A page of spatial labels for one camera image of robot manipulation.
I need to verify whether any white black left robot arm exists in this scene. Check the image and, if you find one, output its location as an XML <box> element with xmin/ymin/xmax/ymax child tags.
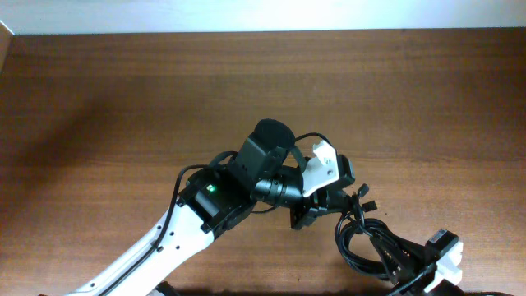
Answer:
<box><xmin>73</xmin><ymin>119</ymin><xmax>355</xmax><ymax>295</ymax></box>

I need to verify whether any black cable bundle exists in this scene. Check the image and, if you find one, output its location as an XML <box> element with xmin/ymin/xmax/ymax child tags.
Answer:
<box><xmin>335</xmin><ymin>183</ymin><xmax>428</xmax><ymax>283</ymax></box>

